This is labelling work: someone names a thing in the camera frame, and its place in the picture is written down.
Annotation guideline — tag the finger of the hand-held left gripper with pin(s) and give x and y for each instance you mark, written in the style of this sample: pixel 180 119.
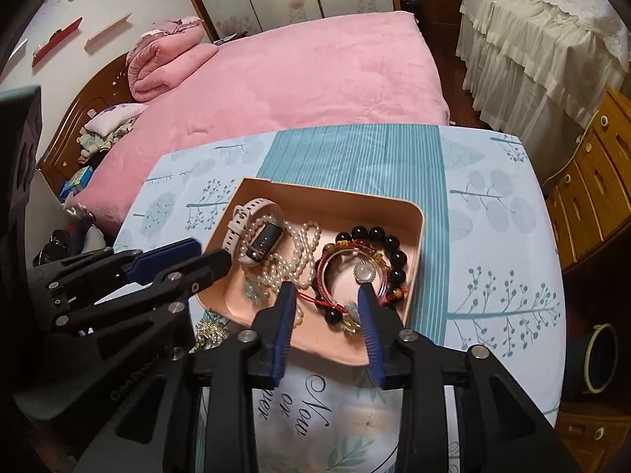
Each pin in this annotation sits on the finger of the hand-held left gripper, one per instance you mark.
pixel 162 256
pixel 207 263

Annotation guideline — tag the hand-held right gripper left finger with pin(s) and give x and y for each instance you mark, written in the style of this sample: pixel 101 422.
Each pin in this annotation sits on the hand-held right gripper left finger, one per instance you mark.
pixel 286 335

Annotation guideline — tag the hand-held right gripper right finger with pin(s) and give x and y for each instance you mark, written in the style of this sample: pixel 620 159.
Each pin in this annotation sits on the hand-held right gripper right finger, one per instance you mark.
pixel 369 335

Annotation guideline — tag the green flower earring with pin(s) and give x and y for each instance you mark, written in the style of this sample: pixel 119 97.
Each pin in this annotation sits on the green flower earring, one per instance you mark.
pixel 351 320
pixel 256 291

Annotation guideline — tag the oval white gem brooch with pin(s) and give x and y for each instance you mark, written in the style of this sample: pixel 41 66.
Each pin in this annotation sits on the oval white gem brooch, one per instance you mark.
pixel 365 272

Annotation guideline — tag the small bead pearl strand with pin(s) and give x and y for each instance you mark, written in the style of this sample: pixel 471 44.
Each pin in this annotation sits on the small bead pearl strand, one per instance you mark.
pixel 271 272

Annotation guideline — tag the gold rhinestone brooch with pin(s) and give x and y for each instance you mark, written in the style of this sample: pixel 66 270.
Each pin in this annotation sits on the gold rhinestone brooch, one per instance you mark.
pixel 212 332

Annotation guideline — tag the pink storage box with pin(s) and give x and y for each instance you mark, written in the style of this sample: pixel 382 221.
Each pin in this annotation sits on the pink storage box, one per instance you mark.
pixel 345 207

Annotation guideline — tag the white chair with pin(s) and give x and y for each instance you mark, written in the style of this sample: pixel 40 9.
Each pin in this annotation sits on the white chair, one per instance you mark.
pixel 44 217

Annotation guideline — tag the blue packet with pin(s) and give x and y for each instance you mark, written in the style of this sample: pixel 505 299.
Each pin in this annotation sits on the blue packet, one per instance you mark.
pixel 76 180

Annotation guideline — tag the black bag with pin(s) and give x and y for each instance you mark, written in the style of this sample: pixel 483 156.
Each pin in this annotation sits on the black bag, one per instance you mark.
pixel 54 251

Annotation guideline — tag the wooden headboard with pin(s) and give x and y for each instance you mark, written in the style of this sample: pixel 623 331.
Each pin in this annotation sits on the wooden headboard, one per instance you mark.
pixel 74 123

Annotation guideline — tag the floral pillow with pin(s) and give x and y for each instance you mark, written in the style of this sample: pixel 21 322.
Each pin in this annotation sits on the floral pillow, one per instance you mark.
pixel 111 120

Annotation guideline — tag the leaf print tablecloth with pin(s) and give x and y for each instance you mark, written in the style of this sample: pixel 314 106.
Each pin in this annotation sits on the leaf print tablecloth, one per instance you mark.
pixel 493 256

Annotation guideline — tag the folded pink quilt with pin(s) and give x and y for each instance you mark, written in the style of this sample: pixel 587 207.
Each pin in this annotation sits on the folded pink quilt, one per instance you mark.
pixel 167 64

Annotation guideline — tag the pink bed blanket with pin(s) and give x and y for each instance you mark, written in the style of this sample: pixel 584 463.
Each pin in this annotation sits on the pink bed blanket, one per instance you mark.
pixel 320 83

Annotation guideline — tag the dark blue bucket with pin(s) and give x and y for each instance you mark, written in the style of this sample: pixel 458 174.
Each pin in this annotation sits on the dark blue bucket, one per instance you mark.
pixel 586 364

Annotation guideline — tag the wooden cabinet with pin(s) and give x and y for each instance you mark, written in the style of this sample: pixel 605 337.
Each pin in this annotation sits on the wooden cabinet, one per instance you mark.
pixel 601 182

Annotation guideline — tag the white lace furniture cover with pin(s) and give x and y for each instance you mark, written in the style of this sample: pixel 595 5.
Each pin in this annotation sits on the white lace furniture cover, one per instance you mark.
pixel 532 34

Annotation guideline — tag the wooden door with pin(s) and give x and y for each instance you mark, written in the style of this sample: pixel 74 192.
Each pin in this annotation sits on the wooden door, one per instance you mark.
pixel 443 0

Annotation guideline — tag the red wall shelf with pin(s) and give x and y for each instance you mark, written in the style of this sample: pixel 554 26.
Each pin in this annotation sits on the red wall shelf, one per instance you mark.
pixel 56 42

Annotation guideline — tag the beige wall shelf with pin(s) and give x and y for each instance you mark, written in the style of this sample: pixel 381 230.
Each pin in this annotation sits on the beige wall shelf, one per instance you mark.
pixel 108 32

